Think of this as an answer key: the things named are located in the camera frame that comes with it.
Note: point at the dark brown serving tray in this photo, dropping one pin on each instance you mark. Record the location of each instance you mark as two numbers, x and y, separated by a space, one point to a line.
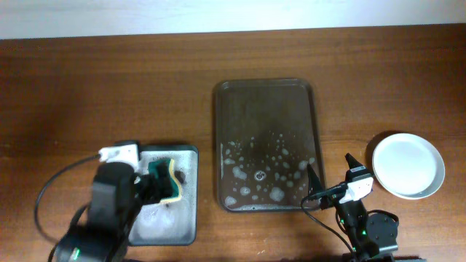
267 139

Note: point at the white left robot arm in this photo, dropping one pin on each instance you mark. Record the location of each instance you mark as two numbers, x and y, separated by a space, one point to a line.
99 231

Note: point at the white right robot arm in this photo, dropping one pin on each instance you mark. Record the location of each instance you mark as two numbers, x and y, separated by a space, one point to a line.
372 234

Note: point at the small black soapy tray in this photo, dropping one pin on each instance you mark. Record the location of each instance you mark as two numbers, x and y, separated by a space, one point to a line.
172 223

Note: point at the pale green plate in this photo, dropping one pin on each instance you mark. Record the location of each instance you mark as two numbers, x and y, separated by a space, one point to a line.
408 166

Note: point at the green yellow sponge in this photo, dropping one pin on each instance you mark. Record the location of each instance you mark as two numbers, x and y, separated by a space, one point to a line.
167 187

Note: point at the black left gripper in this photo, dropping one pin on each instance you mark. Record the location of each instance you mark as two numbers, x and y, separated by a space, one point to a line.
157 191

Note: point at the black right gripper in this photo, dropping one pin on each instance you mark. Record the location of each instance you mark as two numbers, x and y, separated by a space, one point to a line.
315 185

